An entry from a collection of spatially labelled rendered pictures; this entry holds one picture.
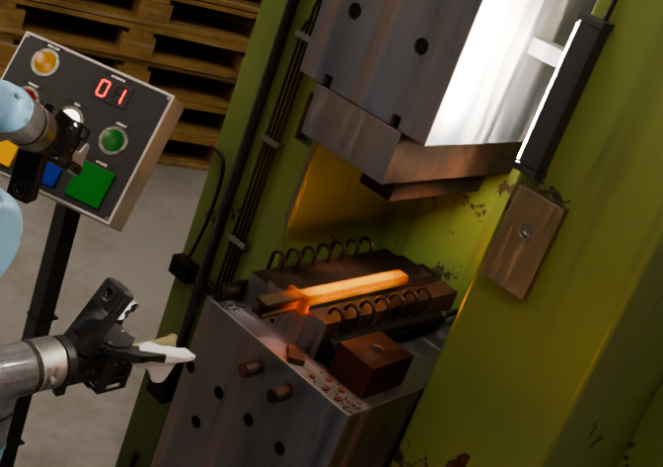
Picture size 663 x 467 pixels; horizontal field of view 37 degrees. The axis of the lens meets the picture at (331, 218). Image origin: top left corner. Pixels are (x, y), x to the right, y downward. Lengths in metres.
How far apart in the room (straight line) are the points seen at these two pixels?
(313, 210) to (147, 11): 2.66
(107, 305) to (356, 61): 0.58
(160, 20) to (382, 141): 3.02
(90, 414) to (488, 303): 1.62
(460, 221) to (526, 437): 0.58
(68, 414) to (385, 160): 1.64
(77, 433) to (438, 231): 1.29
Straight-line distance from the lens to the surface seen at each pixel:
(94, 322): 1.47
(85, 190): 1.96
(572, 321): 1.66
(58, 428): 2.98
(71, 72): 2.04
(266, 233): 2.03
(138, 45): 4.60
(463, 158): 1.83
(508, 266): 1.68
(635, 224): 1.59
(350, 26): 1.70
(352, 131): 1.69
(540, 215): 1.64
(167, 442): 2.05
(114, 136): 1.97
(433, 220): 2.18
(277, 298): 1.75
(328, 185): 2.01
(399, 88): 1.63
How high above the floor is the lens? 1.81
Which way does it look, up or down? 22 degrees down
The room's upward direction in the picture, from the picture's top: 21 degrees clockwise
